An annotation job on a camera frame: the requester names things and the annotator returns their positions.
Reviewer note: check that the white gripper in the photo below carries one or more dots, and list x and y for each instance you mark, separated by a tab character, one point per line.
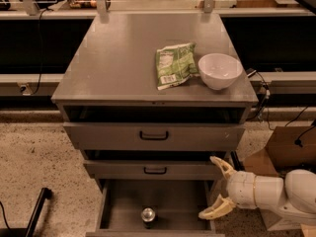
241	189

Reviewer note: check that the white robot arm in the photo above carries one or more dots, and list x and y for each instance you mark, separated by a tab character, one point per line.
290	198

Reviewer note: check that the bottom grey drawer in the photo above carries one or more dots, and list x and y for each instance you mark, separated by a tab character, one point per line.
177	204

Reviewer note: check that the grey drawer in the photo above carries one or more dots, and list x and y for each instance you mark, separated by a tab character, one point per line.
154	128
177	204
153	165

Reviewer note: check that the grey metal drawer cabinet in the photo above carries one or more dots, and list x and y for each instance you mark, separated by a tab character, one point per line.
115	65

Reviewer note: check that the middle grey drawer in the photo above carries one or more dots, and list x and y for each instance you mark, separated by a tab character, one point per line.
153	165

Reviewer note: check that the top grey drawer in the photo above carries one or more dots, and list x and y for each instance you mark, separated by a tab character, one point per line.
154	128

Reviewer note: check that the black bar beside cabinet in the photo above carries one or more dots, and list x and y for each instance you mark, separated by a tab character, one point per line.
237	164

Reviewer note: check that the cardboard box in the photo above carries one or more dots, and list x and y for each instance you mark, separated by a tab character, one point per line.
289	148

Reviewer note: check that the white bowl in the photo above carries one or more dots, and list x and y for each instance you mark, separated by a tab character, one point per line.
219	71

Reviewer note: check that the green chip bag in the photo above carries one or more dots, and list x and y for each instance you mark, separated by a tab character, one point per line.
175	64

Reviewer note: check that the black stand leg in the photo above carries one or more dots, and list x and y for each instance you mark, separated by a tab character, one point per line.
44	195

